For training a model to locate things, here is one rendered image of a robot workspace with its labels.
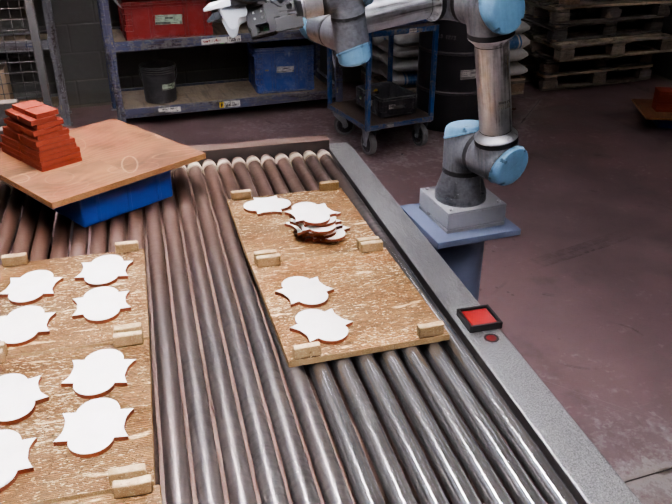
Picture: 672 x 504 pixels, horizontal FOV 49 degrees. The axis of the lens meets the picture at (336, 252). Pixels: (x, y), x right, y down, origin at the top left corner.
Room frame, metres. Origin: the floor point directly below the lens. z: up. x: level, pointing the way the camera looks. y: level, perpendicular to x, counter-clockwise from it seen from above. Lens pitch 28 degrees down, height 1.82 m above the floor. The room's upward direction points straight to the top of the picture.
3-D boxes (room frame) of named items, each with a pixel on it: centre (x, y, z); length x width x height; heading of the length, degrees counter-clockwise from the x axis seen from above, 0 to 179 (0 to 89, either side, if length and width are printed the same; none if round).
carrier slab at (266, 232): (1.82, 0.10, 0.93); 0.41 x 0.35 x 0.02; 15
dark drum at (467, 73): (5.61, -0.91, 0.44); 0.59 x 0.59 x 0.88
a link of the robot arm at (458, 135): (1.98, -0.37, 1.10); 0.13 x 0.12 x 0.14; 32
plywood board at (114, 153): (2.07, 0.75, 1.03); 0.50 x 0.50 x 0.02; 47
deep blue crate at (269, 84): (6.12, 0.46, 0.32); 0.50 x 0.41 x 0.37; 106
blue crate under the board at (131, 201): (2.02, 0.70, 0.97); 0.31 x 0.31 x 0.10; 47
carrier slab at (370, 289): (1.43, -0.02, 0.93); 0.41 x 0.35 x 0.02; 16
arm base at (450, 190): (1.99, -0.37, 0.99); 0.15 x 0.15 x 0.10
